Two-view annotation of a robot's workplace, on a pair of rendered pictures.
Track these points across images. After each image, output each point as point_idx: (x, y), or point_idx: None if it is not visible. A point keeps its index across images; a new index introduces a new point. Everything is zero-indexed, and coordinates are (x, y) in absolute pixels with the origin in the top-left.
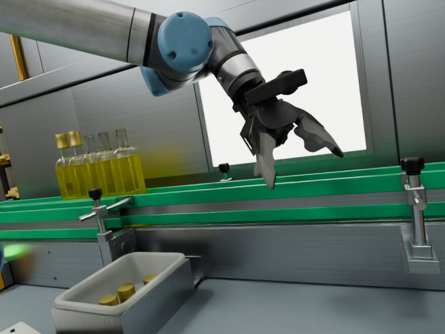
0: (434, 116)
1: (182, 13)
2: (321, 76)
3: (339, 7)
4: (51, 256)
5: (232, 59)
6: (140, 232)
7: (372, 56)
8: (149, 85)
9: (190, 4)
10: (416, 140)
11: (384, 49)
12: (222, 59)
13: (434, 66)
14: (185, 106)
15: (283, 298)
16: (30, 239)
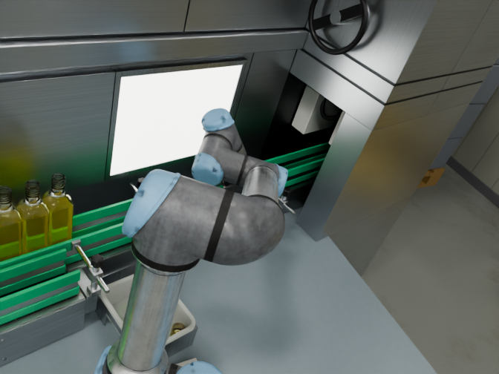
0: (248, 125)
1: (286, 172)
2: (212, 105)
3: (238, 61)
4: (6, 341)
5: (241, 151)
6: (87, 267)
7: None
8: (214, 185)
9: (122, 14)
10: None
11: (243, 86)
12: (236, 150)
13: (258, 99)
14: (96, 125)
15: (204, 263)
16: None
